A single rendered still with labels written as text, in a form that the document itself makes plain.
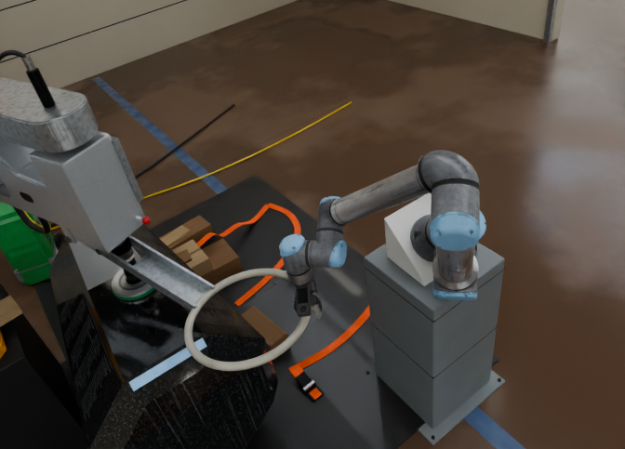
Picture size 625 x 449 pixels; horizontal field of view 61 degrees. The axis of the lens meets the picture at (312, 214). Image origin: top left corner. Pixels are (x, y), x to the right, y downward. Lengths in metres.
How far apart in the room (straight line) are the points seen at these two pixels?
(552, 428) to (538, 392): 0.18
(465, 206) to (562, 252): 2.29
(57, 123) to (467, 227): 1.33
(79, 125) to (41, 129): 0.12
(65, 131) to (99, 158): 0.18
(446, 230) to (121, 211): 1.32
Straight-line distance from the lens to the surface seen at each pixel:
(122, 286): 2.46
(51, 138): 1.96
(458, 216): 1.29
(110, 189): 2.12
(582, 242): 3.66
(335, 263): 1.74
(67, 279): 2.81
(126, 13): 7.26
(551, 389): 2.91
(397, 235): 2.07
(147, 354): 2.18
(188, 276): 2.23
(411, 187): 1.45
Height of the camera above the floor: 2.39
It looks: 39 degrees down
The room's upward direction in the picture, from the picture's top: 10 degrees counter-clockwise
